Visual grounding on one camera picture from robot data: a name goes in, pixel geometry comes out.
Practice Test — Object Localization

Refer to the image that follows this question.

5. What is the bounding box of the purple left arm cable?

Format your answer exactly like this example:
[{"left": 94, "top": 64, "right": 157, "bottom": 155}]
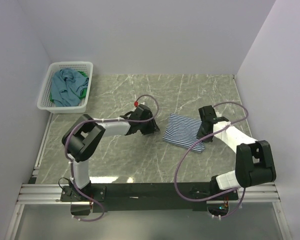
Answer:
[{"left": 64, "top": 94, "right": 160, "bottom": 223}]

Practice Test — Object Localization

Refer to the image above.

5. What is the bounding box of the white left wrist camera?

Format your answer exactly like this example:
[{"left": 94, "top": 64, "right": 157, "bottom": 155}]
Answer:
[{"left": 133, "top": 100, "right": 146, "bottom": 108}]

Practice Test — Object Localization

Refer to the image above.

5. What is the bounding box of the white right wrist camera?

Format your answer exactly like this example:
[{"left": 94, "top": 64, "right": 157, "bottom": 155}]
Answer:
[{"left": 215, "top": 111, "right": 222, "bottom": 118}]

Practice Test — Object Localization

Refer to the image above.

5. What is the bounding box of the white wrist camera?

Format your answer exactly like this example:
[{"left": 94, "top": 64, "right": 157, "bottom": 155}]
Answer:
[
  {"left": 133, "top": 100, "right": 146, "bottom": 108},
  {"left": 215, "top": 111, "right": 222, "bottom": 118}
]

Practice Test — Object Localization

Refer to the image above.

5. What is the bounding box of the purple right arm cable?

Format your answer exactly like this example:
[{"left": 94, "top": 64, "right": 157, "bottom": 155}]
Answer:
[{"left": 173, "top": 101, "right": 249, "bottom": 218}]

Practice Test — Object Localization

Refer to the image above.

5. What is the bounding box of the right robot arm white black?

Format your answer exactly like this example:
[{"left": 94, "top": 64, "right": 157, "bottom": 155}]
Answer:
[{"left": 197, "top": 105, "right": 277, "bottom": 200}]

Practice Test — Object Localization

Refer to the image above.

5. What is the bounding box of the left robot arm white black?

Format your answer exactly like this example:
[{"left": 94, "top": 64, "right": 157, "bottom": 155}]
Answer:
[{"left": 62, "top": 104, "right": 160, "bottom": 201}]

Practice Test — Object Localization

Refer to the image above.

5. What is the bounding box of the blue white striped tank top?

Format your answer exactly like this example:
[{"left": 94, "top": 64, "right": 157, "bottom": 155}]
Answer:
[{"left": 162, "top": 113, "right": 202, "bottom": 149}]

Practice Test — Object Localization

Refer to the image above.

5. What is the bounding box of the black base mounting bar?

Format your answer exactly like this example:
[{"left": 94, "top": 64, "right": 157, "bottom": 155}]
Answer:
[{"left": 60, "top": 182, "right": 238, "bottom": 216}]

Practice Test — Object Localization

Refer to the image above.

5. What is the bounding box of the teal tank top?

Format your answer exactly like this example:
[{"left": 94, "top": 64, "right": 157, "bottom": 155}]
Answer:
[{"left": 50, "top": 68, "right": 90, "bottom": 107}]

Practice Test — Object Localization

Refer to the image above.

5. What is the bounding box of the white plastic laundry basket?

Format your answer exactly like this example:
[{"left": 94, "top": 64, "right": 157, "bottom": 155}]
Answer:
[{"left": 37, "top": 61, "right": 93, "bottom": 114}]

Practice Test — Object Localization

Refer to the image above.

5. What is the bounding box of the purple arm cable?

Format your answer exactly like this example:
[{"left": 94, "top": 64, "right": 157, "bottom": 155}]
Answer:
[
  {"left": 64, "top": 94, "right": 160, "bottom": 223},
  {"left": 173, "top": 101, "right": 249, "bottom": 218}
]

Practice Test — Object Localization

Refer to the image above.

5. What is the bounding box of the green tank top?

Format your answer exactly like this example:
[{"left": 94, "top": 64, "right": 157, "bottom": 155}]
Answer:
[{"left": 49, "top": 71, "right": 89, "bottom": 103}]

